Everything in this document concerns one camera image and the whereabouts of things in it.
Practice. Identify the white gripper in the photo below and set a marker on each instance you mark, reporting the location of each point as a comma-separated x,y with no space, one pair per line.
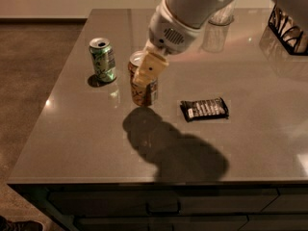
169,33

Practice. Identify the orange soda can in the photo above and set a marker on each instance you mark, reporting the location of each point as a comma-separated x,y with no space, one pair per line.
141,96

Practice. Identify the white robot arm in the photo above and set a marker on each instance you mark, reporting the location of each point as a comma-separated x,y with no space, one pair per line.
195,13

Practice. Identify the green soda can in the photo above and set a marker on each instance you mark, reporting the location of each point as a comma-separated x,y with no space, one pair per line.
103,59

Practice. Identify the clear straw holder cup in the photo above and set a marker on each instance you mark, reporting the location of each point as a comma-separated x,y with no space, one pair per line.
216,29

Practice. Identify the black snack bar wrapper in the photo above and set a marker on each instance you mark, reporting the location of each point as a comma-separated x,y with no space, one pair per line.
204,109

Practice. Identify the dark cabinet drawer front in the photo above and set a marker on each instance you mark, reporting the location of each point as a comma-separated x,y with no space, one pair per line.
132,203

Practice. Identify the lower dark drawer front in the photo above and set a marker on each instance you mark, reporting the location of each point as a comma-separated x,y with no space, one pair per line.
205,223

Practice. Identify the right dark drawer front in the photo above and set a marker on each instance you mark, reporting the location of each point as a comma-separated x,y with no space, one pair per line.
289,200

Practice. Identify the dark shoe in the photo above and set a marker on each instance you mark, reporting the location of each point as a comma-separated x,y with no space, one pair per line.
29,225

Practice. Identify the black wire basket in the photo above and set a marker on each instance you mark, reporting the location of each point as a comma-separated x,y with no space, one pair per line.
291,36

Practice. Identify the black drawer handle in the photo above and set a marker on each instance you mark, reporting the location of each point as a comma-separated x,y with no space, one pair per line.
163,207

